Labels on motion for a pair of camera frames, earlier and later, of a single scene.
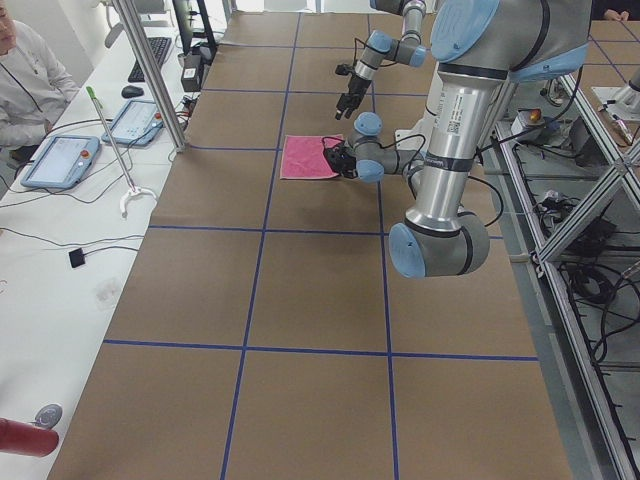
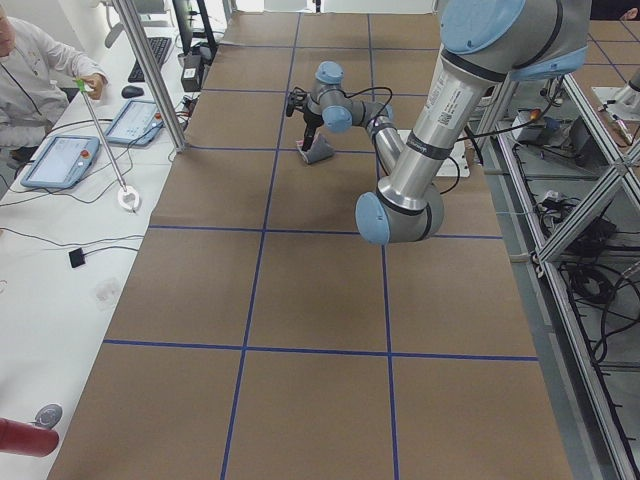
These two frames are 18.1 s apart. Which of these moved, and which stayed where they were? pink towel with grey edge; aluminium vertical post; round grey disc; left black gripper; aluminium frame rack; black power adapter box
Moved: left black gripper; pink towel with grey edge
Stayed: black power adapter box; round grey disc; aluminium frame rack; aluminium vertical post
